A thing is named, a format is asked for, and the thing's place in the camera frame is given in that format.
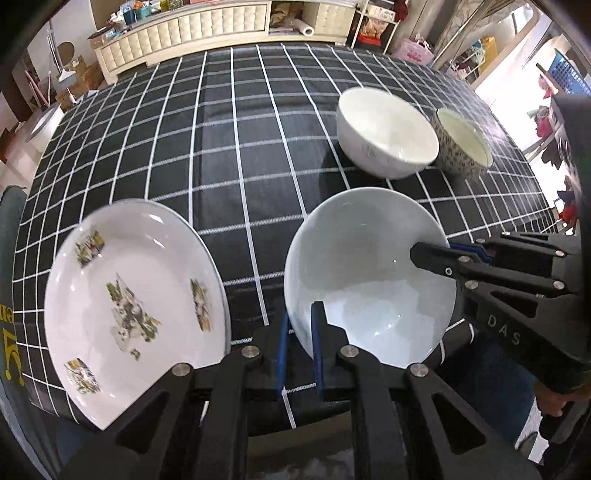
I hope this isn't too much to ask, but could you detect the dark cloth with yellow print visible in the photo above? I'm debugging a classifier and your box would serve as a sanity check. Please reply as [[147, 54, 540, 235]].
[[0, 295, 29, 386]]

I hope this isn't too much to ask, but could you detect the person's right hand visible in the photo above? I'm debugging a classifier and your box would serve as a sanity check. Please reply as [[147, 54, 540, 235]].
[[534, 382, 576, 419]]

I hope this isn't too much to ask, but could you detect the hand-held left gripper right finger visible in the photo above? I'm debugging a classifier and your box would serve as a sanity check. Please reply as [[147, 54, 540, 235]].
[[310, 301, 544, 480]]

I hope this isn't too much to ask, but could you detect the white grey mop bucket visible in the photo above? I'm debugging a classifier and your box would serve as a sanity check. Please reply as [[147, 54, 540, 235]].
[[27, 103, 64, 140]]

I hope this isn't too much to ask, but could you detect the white flat mop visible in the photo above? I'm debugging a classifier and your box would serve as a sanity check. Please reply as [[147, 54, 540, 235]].
[[46, 23, 77, 103]]

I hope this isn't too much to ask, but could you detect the pale blue-white bowl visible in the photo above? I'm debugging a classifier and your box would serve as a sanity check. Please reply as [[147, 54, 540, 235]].
[[283, 187, 458, 370]]

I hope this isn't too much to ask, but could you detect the white metal shelf rack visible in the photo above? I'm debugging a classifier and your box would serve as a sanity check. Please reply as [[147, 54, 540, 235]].
[[351, 0, 408, 49]]

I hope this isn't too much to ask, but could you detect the pink shopping bag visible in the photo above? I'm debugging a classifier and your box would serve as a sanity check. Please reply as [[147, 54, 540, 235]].
[[397, 37, 435, 66]]

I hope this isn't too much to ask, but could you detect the clothes drying rack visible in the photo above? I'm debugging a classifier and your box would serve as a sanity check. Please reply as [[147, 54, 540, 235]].
[[526, 74, 583, 234]]

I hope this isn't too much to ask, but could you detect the black white-checked tablecloth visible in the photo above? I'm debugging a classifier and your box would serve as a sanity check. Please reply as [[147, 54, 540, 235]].
[[11, 44, 562, 428]]

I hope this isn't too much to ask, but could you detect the floral patterned bowl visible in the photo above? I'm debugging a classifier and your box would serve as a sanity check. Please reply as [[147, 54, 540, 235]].
[[430, 107, 494, 176]]

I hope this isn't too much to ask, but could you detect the cream tufted television cabinet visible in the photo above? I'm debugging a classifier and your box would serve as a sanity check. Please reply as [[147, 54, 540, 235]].
[[89, 0, 359, 86]]

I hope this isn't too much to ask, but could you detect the white plate floral picture print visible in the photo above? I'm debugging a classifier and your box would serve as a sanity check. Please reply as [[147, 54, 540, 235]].
[[44, 198, 232, 431]]

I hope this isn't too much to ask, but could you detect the cream white bowl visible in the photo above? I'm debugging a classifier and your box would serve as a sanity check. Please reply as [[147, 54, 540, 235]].
[[335, 87, 440, 180]]

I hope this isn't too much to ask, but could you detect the brown cardboard box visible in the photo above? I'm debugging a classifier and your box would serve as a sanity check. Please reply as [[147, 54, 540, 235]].
[[55, 55, 105, 108]]

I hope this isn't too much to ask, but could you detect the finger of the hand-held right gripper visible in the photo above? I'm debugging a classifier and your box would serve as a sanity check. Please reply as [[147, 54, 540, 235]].
[[409, 242, 575, 298], [449, 232, 581, 278]]

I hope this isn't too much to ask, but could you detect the blue plastic basket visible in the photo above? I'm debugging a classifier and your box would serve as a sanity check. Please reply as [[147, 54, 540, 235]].
[[549, 49, 591, 96]]

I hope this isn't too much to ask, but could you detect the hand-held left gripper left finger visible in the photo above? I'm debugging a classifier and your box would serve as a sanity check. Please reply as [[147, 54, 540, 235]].
[[60, 316, 291, 480]]

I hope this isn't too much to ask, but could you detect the person's right leg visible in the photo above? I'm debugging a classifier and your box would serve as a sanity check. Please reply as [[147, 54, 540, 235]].
[[436, 330, 542, 446]]

